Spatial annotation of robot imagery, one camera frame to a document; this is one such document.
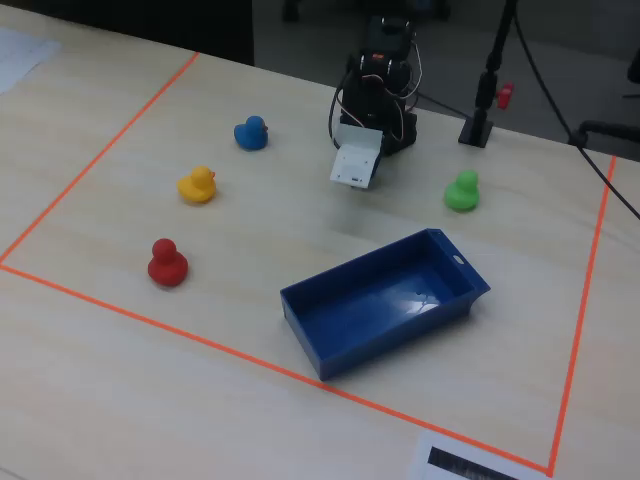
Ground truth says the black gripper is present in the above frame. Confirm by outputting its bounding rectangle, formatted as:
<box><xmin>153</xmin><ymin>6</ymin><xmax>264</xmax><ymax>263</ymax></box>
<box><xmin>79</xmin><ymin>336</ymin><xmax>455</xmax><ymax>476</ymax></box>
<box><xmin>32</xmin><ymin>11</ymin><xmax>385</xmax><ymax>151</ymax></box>
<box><xmin>348</xmin><ymin>133</ymin><xmax>387</xmax><ymax>193</ymax></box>

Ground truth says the yellow rubber duck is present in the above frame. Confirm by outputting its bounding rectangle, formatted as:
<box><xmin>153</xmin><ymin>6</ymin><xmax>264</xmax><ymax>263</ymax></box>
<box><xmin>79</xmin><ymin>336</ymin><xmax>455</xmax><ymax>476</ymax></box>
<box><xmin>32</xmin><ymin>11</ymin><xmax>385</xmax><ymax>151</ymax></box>
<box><xmin>176</xmin><ymin>165</ymin><xmax>218</xmax><ymax>206</ymax></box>

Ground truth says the green rubber duck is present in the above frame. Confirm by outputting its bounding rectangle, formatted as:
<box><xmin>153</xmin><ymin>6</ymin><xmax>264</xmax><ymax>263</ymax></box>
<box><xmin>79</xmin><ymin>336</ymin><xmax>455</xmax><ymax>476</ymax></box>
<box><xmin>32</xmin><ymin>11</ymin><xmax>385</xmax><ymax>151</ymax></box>
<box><xmin>443</xmin><ymin>169</ymin><xmax>481</xmax><ymax>213</ymax></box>

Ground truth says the blue rubber duck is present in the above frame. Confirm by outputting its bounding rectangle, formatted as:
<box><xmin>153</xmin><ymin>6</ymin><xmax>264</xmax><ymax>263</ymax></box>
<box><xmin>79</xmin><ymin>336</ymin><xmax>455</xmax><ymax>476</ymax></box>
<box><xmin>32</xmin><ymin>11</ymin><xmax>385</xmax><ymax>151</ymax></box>
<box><xmin>233</xmin><ymin>115</ymin><xmax>270</xmax><ymax>152</ymax></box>

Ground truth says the blue plastic box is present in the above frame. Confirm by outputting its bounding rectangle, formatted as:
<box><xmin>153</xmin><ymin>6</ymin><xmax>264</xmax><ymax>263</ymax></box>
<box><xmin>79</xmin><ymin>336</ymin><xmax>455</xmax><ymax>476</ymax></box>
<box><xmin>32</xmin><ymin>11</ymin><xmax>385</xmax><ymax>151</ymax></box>
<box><xmin>279</xmin><ymin>227</ymin><xmax>492</xmax><ymax>382</ymax></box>

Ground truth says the red rubber duck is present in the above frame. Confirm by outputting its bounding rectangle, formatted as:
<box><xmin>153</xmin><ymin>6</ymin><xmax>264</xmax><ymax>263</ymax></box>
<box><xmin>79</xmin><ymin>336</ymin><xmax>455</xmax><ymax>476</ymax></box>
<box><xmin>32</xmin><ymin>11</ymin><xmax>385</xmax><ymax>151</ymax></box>
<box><xmin>147</xmin><ymin>238</ymin><xmax>190</xmax><ymax>288</ymax></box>

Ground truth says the orange tape strip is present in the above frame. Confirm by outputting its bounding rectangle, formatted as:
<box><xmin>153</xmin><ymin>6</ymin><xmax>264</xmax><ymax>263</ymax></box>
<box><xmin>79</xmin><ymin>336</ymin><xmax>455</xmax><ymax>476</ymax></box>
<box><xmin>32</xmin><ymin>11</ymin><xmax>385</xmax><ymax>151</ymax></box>
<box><xmin>547</xmin><ymin>155</ymin><xmax>617</xmax><ymax>475</ymax></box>
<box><xmin>0</xmin><ymin>51</ymin><xmax>201</xmax><ymax>265</ymax></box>
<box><xmin>0</xmin><ymin>263</ymin><xmax>554</xmax><ymax>476</ymax></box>

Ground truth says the white barcode label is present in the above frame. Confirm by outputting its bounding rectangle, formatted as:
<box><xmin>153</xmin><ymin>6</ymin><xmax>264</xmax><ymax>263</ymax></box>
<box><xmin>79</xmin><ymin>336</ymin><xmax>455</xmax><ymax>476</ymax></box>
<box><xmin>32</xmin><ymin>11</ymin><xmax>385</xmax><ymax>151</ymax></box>
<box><xmin>407</xmin><ymin>430</ymin><xmax>544</xmax><ymax>480</ymax></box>

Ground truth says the white paper sheet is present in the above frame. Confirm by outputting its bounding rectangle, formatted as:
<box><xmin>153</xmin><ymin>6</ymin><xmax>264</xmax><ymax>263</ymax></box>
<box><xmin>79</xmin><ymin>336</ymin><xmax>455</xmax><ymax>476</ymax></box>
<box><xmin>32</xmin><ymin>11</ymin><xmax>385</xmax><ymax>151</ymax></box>
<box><xmin>0</xmin><ymin>27</ymin><xmax>62</xmax><ymax>96</ymax></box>

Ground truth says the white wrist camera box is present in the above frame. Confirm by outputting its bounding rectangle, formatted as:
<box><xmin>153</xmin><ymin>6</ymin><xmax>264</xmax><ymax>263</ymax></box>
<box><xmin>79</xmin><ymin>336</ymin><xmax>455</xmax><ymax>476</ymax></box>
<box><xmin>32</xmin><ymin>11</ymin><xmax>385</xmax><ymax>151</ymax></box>
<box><xmin>328</xmin><ymin>122</ymin><xmax>385</xmax><ymax>191</ymax></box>

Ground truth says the thin black cable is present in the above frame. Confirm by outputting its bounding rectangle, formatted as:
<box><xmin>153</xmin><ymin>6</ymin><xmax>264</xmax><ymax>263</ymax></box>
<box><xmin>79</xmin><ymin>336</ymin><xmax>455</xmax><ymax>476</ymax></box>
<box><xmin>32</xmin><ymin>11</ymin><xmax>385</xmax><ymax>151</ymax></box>
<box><xmin>413</xmin><ymin>92</ymin><xmax>474</xmax><ymax>121</ymax></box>

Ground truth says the black camera stand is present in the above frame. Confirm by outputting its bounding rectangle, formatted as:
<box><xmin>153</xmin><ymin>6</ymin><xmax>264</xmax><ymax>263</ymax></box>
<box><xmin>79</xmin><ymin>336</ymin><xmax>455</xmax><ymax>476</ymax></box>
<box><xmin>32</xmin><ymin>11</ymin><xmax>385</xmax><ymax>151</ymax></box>
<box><xmin>458</xmin><ymin>0</ymin><xmax>521</xmax><ymax>149</ymax></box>

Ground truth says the long black cable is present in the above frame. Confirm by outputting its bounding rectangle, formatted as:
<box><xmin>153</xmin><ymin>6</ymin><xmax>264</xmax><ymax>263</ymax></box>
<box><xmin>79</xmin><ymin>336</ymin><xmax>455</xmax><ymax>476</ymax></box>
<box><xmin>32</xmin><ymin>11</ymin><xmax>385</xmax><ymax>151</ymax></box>
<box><xmin>512</xmin><ymin>9</ymin><xmax>640</xmax><ymax>221</ymax></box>

